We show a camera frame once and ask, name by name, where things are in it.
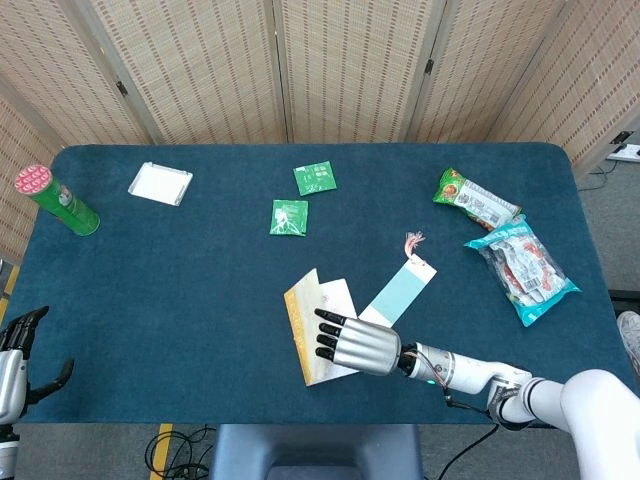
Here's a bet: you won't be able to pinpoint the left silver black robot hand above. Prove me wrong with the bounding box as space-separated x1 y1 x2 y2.
0 305 75 426

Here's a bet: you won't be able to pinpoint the green sachet with leaf print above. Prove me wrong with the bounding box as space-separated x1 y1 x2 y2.
268 199 310 237

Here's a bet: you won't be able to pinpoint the teal and white tasselled bookmark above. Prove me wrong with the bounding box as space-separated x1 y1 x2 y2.
357 231 438 331

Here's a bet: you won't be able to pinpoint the white power strip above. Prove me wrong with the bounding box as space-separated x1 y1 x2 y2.
605 143 640 164

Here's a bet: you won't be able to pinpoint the white sneaker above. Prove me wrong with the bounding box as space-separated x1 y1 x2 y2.
615 310 640 376

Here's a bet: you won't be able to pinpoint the green sachet with white text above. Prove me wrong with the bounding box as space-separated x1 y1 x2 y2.
292 160 338 197

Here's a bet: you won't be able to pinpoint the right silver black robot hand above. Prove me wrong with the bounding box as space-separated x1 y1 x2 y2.
313 308 405 377

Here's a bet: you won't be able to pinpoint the white square plastic tray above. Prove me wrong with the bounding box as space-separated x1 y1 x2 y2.
127 161 194 207

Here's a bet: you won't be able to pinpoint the dark blue table cloth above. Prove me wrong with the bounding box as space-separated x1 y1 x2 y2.
2 142 632 426

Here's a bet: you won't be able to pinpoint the green snack packet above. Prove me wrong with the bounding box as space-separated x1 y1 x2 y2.
432 167 523 232

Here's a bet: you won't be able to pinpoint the black floor cables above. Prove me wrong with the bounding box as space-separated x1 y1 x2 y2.
144 424 219 480

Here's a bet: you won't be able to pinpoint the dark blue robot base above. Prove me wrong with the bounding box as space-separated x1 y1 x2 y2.
207 423 424 480

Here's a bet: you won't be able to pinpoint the clear bag with teal edges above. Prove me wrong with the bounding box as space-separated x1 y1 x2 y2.
463 214 582 329

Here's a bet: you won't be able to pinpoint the white notebook with orange spine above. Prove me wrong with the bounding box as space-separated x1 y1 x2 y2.
283 267 369 388

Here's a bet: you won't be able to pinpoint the woven bamboo folding screen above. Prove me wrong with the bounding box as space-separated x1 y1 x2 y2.
0 0 640 266

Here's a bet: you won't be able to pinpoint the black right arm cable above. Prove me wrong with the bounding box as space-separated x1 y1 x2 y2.
437 392 504 480

